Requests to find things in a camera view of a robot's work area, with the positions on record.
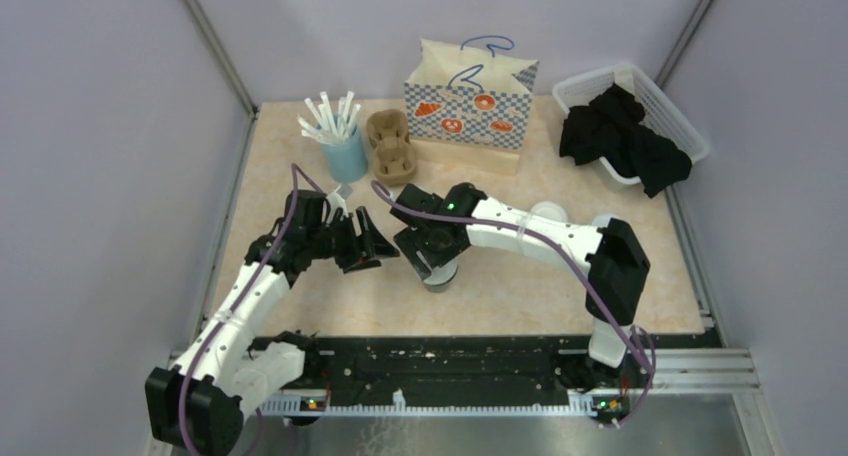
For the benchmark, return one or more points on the white plastic basket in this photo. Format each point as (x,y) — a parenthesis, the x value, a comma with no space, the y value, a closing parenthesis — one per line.
(662,115)

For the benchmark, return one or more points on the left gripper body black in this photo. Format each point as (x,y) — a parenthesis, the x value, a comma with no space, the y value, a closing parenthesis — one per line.
(338,241)

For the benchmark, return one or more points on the white wrapped straws bundle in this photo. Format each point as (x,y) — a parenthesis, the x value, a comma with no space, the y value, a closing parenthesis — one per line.
(332,126)

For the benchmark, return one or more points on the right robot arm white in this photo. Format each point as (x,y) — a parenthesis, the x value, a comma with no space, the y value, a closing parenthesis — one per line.
(606,256)

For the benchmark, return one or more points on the checkered paper takeout bag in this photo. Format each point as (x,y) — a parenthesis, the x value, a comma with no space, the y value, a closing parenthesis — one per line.
(469,104)

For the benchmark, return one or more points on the black cloth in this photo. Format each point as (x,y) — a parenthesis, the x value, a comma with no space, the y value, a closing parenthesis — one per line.
(611,126)

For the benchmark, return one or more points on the stack of white lids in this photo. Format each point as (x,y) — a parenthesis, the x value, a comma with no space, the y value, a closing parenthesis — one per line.
(550,210)

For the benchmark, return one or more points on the blue straw holder cup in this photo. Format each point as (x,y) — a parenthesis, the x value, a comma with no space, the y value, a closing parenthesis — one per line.
(347,161)

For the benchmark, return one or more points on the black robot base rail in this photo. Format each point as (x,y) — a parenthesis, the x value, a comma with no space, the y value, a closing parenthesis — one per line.
(494,373)

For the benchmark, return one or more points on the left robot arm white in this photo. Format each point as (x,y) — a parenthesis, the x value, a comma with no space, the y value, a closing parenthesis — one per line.
(202,400)

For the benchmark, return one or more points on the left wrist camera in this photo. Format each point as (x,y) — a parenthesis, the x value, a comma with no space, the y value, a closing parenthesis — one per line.
(337,200)

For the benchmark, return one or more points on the cardboard cup carrier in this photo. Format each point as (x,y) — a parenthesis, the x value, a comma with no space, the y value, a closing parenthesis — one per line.
(392,156)

